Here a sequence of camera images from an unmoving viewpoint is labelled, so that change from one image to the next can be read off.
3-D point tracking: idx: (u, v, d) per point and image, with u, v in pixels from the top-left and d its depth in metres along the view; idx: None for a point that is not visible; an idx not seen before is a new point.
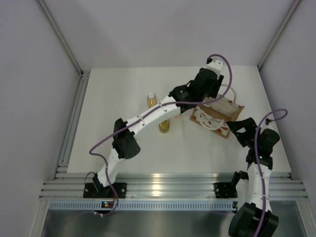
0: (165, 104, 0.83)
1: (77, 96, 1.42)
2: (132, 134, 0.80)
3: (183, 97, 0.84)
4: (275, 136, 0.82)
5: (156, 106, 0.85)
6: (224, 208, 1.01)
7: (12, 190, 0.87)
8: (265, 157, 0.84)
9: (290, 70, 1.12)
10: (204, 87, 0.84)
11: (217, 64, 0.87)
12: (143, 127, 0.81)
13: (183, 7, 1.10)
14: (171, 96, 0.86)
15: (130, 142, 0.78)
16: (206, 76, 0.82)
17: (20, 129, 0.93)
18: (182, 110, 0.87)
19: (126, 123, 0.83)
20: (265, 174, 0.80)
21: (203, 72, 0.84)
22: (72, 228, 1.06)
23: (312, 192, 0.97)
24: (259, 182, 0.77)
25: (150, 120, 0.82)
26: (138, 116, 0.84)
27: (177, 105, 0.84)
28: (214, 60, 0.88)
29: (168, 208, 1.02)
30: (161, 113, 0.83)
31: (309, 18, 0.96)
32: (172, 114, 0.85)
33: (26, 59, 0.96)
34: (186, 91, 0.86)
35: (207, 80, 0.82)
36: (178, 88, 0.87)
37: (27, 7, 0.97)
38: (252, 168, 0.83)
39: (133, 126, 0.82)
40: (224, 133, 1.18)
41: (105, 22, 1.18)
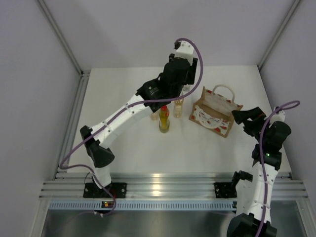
0: (132, 105, 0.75)
1: (77, 96, 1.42)
2: (98, 142, 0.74)
3: (152, 94, 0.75)
4: (286, 131, 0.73)
5: (122, 107, 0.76)
6: (224, 208, 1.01)
7: (11, 190, 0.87)
8: (273, 153, 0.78)
9: (291, 70, 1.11)
10: (174, 80, 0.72)
11: (187, 49, 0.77)
12: (109, 134, 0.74)
13: (183, 7, 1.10)
14: (139, 95, 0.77)
15: (98, 153, 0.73)
16: (175, 66, 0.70)
17: (20, 129, 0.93)
18: (154, 109, 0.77)
19: (91, 131, 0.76)
20: (270, 176, 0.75)
21: (171, 63, 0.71)
22: (73, 228, 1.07)
23: (313, 192, 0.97)
24: (262, 187, 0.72)
25: (116, 125, 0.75)
26: (103, 121, 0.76)
27: (146, 104, 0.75)
28: (182, 44, 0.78)
29: (168, 208, 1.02)
30: (127, 115, 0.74)
31: (309, 17, 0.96)
32: (141, 114, 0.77)
33: (26, 59, 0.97)
34: (156, 87, 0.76)
35: (177, 71, 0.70)
36: (146, 84, 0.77)
37: (27, 7, 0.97)
38: (256, 168, 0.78)
39: (98, 134, 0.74)
40: (223, 133, 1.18)
41: (105, 22, 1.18)
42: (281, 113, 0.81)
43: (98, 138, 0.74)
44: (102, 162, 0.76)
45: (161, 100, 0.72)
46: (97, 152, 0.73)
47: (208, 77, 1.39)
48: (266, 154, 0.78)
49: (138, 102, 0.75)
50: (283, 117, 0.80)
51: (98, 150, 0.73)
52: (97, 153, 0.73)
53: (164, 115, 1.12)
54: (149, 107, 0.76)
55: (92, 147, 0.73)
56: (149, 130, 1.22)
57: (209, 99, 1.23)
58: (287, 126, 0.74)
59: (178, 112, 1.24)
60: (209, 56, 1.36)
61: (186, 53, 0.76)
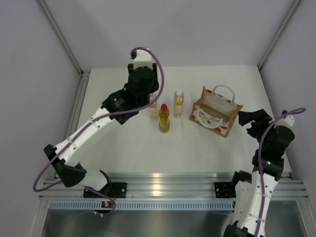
0: (97, 119, 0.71)
1: (77, 96, 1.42)
2: (62, 162, 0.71)
3: (118, 105, 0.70)
4: (288, 138, 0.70)
5: (88, 122, 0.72)
6: (224, 208, 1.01)
7: (11, 190, 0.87)
8: (274, 161, 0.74)
9: (291, 70, 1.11)
10: (138, 91, 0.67)
11: (145, 56, 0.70)
12: (75, 151, 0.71)
13: (183, 7, 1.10)
14: (104, 107, 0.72)
15: (62, 172, 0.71)
16: (138, 76, 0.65)
17: (20, 129, 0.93)
18: (122, 120, 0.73)
19: (56, 150, 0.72)
20: (268, 187, 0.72)
21: (134, 72, 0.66)
22: (73, 228, 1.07)
23: (313, 192, 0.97)
24: (259, 201, 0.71)
25: (81, 141, 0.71)
26: (68, 138, 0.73)
27: (112, 117, 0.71)
28: (138, 53, 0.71)
29: (168, 208, 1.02)
30: (93, 131, 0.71)
31: (310, 17, 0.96)
32: (108, 127, 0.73)
33: (26, 59, 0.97)
34: (121, 98, 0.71)
35: (140, 82, 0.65)
36: (111, 96, 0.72)
37: (27, 7, 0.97)
38: (255, 178, 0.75)
39: (63, 153, 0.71)
40: (223, 132, 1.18)
41: (105, 22, 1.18)
42: (291, 118, 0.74)
43: (62, 157, 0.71)
44: (71, 178, 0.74)
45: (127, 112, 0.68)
46: (63, 173, 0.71)
47: (208, 77, 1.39)
48: (266, 162, 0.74)
49: (102, 115, 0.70)
50: (291, 122, 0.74)
51: (64, 170, 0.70)
52: (62, 173, 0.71)
53: (164, 115, 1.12)
54: (116, 119, 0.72)
55: (57, 167, 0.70)
56: (149, 130, 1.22)
57: (209, 99, 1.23)
58: (291, 131, 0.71)
59: (178, 112, 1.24)
60: (209, 56, 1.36)
61: (144, 60, 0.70)
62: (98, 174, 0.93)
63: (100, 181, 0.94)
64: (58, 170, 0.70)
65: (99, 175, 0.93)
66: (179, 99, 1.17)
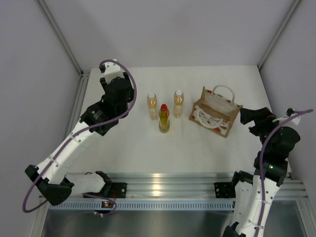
0: (77, 134, 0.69)
1: (77, 96, 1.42)
2: (46, 180, 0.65)
3: (98, 117, 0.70)
4: (293, 140, 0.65)
5: (68, 137, 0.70)
6: (224, 208, 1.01)
7: (11, 190, 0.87)
8: (276, 164, 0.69)
9: (291, 70, 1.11)
10: (117, 100, 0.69)
11: (113, 68, 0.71)
12: (58, 169, 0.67)
13: (183, 7, 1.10)
14: (83, 121, 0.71)
15: (49, 190, 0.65)
16: (115, 87, 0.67)
17: (20, 129, 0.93)
18: (102, 132, 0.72)
19: (37, 170, 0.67)
20: (269, 193, 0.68)
21: (110, 84, 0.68)
22: (72, 228, 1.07)
23: (313, 192, 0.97)
24: (259, 207, 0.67)
25: (64, 158, 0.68)
26: (50, 156, 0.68)
27: (92, 130, 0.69)
28: (107, 66, 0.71)
29: (168, 208, 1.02)
30: (74, 145, 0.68)
31: (309, 17, 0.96)
32: (89, 140, 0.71)
33: (26, 59, 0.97)
34: (99, 109, 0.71)
35: (118, 92, 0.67)
36: (89, 109, 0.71)
37: (27, 7, 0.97)
38: (256, 182, 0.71)
39: (46, 172, 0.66)
40: (223, 132, 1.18)
41: (105, 22, 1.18)
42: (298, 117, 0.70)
43: (46, 177, 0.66)
44: (58, 197, 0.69)
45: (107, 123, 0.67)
46: (48, 192, 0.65)
47: (208, 77, 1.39)
48: (269, 166, 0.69)
49: (83, 129, 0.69)
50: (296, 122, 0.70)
51: (49, 189, 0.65)
52: (48, 192, 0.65)
53: (164, 115, 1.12)
54: (97, 132, 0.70)
55: (41, 188, 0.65)
56: (149, 130, 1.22)
57: (209, 99, 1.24)
58: (296, 133, 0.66)
59: (178, 112, 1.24)
60: (209, 56, 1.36)
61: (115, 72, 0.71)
62: (92, 179, 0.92)
63: (97, 185, 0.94)
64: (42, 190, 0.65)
65: (94, 179, 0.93)
66: (179, 99, 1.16)
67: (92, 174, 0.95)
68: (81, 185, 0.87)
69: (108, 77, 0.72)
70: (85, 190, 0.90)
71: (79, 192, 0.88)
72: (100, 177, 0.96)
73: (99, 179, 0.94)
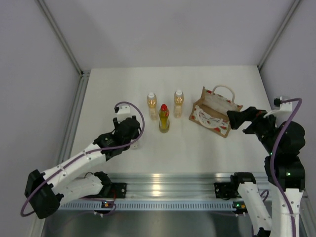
0: (89, 151, 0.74)
1: (77, 95, 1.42)
2: (51, 186, 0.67)
3: (108, 143, 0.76)
4: (300, 137, 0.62)
5: (80, 153, 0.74)
6: (224, 208, 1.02)
7: (11, 190, 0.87)
8: (291, 166, 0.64)
9: (290, 70, 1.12)
10: (128, 135, 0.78)
11: (125, 109, 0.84)
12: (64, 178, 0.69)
13: (183, 7, 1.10)
14: (96, 143, 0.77)
15: (48, 198, 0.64)
16: (130, 125, 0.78)
17: (20, 129, 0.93)
18: (108, 157, 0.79)
19: (43, 175, 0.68)
20: (295, 202, 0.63)
21: (126, 121, 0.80)
22: (73, 228, 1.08)
23: (313, 193, 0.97)
24: (289, 221, 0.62)
25: (73, 170, 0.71)
26: (59, 165, 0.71)
27: (103, 152, 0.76)
28: (120, 107, 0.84)
29: (168, 208, 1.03)
30: (84, 162, 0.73)
31: (309, 18, 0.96)
32: (97, 161, 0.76)
33: (26, 59, 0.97)
34: (111, 138, 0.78)
35: (131, 128, 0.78)
36: (102, 135, 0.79)
37: (27, 7, 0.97)
38: (276, 193, 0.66)
39: (52, 178, 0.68)
40: (223, 132, 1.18)
41: (105, 22, 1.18)
42: (288, 104, 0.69)
43: (51, 182, 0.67)
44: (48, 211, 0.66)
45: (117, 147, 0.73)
46: (45, 201, 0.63)
47: (208, 77, 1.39)
48: (287, 172, 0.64)
49: (95, 149, 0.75)
50: (285, 107, 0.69)
51: (49, 198, 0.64)
52: (45, 202, 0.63)
53: (164, 115, 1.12)
54: (103, 156, 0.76)
55: (42, 193, 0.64)
56: (149, 130, 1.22)
57: (209, 99, 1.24)
58: (300, 128, 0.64)
59: (178, 112, 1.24)
60: (209, 56, 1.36)
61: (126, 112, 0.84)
62: (88, 182, 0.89)
63: (94, 188, 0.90)
64: (42, 198, 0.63)
65: (90, 183, 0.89)
66: (179, 99, 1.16)
67: (89, 177, 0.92)
68: (75, 192, 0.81)
69: (120, 117, 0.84)
70: (81, 195, 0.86)
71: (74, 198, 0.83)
72: (98, 179, 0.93)
73: (97, 182, 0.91)
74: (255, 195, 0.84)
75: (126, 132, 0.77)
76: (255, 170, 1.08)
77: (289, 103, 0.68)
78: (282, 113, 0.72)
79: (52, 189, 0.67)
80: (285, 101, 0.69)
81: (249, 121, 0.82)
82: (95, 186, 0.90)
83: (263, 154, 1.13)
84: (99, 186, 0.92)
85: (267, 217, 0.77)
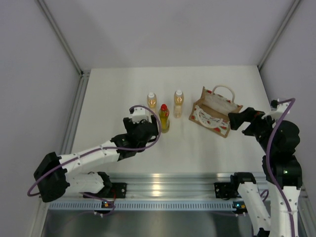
0: (105, 147, 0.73)
1: (77, 95, 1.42)
2: (64, 171, 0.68)
3: (125, 144, 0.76)
4: (295, 135, 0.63)
5: (96, 146, 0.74)
6: (225, 208, 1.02)
7: (12, 190, 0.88)
8: (288, 165, 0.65)
9: (290, 70, 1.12)
10: (143, 139, 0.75)
11: (140, 111, 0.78)
12: (78, 167, 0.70)
13: (183, 7, 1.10)
14: (113, 141, 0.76)
15: (59, 182, 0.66)
16: (146, 129, 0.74)
17: (20, 129, 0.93)
18: (120, 157, 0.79)
19: (59, 159, 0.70)
20: (293, 200, 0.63)
21: (143, 125, 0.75)
22: (72, 228, 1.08)
23: (313, 193, 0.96)
24: (287, 219, 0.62)
25: (87, 162, 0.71)
26: (76, 153, 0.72)
27: (118, 151, 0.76)
28: (136, 109, 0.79)
29: (168, 208, 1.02)
30: (99, 156, 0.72)
31: (309, 18, 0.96)
32: (109, 159, 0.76)
33: (26, 59, 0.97)
34: (127, 139, 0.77)
35: (146, 133, 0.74)
36: (119, 135, 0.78)
37: (27, 8, 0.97)
38: (274, 192, 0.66)
39: (67, 164, 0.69)
40: (223, 133, 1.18)
41: (105, 22, 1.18)
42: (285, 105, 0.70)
43: (65, 168, 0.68)
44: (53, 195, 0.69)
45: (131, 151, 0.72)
46: (53, 185, 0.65)
47: (208, 77, 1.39)
48: (284, 171, 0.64)
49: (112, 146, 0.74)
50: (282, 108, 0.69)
51: (60, 182, 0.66)
52: (56, 185, 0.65)
53: (164, 115, 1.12)
54: (116, 156, 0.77)
55: (54, 176, 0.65)
56: None
57: (209, 99, 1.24)
58: (295, 126, 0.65)
59: (178, 112, 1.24)
60: (209, 56, 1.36)
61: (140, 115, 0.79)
62: (91, 179, 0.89)
63: (96, 186, 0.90)
64: (53, 181, 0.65)
65: (92, 181, 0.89)
66: (179, 99, 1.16)
67: (93, 175, 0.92)
68: (76, 186, 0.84)
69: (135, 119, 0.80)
70: (82, 190, 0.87)
71: (74, 191, 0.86)
72: (100, 178, 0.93)
73: (99, 181, 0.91)
74: (255, 195, 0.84)
75: (141, 137, 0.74)
76: (254, 170, 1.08)
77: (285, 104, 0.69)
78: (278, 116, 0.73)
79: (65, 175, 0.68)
80: (282, 102, 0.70)
81: (248, 121, 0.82)
82: (97, 185, 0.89)
83: (263, 154, 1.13)
84: (101, 186, 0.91)
85: (267, 217, 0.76)
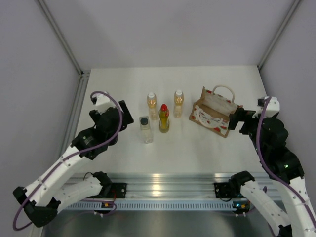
0: (67, 158, 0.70)
1: (77, 95, 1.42)
2: (34, 203, 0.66)
3: (88, 142, 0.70)
4: (282, 128, 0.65)
5: (58, 161, 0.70)
6: (225, 208, 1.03)
7: (11, 191, 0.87)
8: (285, 159, 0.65)
9: (290, 71, 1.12)
10: (110, 128, 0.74)
11: (103, 99, 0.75)
12: (47, 191, 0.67)
13: (183, 8, 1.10)
14: (74, 145, 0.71)
15: (37, 211, 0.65)
16: (110, 117, 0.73)
17: (21, 129, 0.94)
18: (91, 156, 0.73)
19: (25, 192, 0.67)
20: (302, 190, 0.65)
21: (105, 114, 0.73)
22: (72, 228, 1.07)
23: (313, 193, 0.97)
24: (304, 211, 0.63)
25: (53, 181, 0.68)
26: (38, 179, 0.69)
27: (82, 155, 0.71)
28: (98, 97, 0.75)
29: (168, 208, 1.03)
30: (64, 170, 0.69)
31: (309, 18, 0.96)
32: (78, 165, 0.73)
33: (26, 59, 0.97)
34: (90, 135, 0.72)
35: (112, 120, 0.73)
36: (80, 134, 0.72)
37: (27, 8, 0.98)
38: (283, 190, 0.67)
39: (33, 195, 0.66)
40: (223, 133, 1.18)
41: (105, 22, 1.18)
42: (273, 102, 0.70)
43: (33, 200, 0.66)
44: (43, 221, 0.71)
45: (99, 145, 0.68)
46: (35, 216, 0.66)
47: (208, 77, 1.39)
48: (285, 165, 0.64)
49: (73, 153, 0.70)
50: (270, 106, 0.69)
51: (37, 211, 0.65)
52: (35, 215, 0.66)
53: (164, 115, 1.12)
54: (86, 156, 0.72)
55: (27, 211, 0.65)
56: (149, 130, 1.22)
57: (209, 99, 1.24)
58: (279, 121, 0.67)
59: (178, 112, 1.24)
60: (209, 56, 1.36)
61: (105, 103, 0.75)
62: (87, 185, 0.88)
63: (93, 190, 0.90)
64: (29, 214, 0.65)
65: (88, 186, 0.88)
66: (179, 99, 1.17)
67: (87, 179, 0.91)
68: (72, 198, 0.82)
69: (100, 107, 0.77)
70: (80, 198, 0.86)
71: (73, 201, 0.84)
72: (97, 179, 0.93)
73: (95, 183, 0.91)
74: (260, 193, 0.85)
75: (107, 126, 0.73)
76: (254, 170, 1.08)
77: (275, 102, 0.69)
78: (269, 113, 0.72)
79: (38, 205, 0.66)
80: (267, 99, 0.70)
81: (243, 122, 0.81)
82: (96, 187, 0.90)
83: None
84: (99, 187, 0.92)
85: (280, 212, 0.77)
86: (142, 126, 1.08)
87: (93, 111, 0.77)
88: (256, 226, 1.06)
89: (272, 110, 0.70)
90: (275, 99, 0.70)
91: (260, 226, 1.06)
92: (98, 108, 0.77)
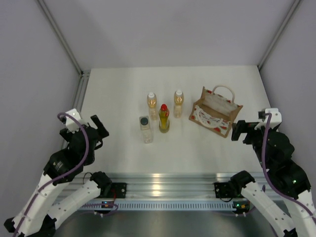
0: (41, 188, 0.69)
1: (77, 95, 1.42)
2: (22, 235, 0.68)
3: (59, 169, 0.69)
4: (287, 143, 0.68)
5: (34, 193, 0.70)
6: (225, 208, 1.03)
7: (11, 191, 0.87)
8: (291, 174, 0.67)
9: (290, 70, 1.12)
10: (83, 148, 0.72)
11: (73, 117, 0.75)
12: (31, 223, 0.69)
13: (183, 8, 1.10)
14: (47, 174, 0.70)
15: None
16: (82, 137, 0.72)
17: (21, 129, 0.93)
18: (66, 181, 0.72)
19: (14, 224, 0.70)
20: (309, 203, 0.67)
21: (77, 134, 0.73)
22: (73, 228, 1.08)
23: (314, 194, 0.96)
24: (312, 223, 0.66)
25: (34, 213, 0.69)
26: (21, 211, 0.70)
27: (56, 182, 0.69)
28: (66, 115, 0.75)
29: (168, 208, 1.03)
30: (41, 200, 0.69)
31: (309, 18, 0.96)
32: (56, 191, 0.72)
33: (26, 59, 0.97)
34: (60, 160, 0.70)
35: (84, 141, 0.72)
36: (50, 161, 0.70)
37: (27, 9, 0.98)
38: (291, 203, 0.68)
39: (20, 227, 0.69)
40: (223, 133, 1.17)
41: (105, 23, 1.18)
42: (276, 115, 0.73)
43: (21, 231, 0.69)
44: None
45: (71, 171, 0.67)
46: None
47: (208, 77, 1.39)
48: (292, 180, 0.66)
49: (46, 182, 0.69)
50: (274, 119, 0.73)
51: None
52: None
53: (164, 115, 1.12)
54: (60, 183, 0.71)
55: None
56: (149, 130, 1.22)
57: (209, 99, 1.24)
58: (282, 135, 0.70)
59: (178, 112, 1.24)
60: (209, 56, 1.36)
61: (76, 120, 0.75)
62: (84, 193, 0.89)
63: (92, 194, 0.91)
64: None
65: (86, 193, 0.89)
66: (179, 99, 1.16)
67: (84, 185, 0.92)
68: (69, 210, 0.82)
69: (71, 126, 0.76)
70: (81, 205, 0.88)
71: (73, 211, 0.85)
72: (94, 183, 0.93)
73: (92, 187, 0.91)
74: (262, 196, 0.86)
75: (80, 147, 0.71)
76: (254, 170, 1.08)
77: (276, 114, 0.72)
78: (272, 125, 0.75)
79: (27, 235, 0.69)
80: (272, 113, 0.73)
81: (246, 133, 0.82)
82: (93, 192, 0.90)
83: None
84: (98, 191, 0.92)
85: (283, 215, 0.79)
86: (142, 126, 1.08)
87: (63, 130, 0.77)
88: (256, 227, 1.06)
89: (276, 122, 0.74)
90: (278, 111, 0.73)
91: (260, 226, 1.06)
92: (70, 127, 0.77)
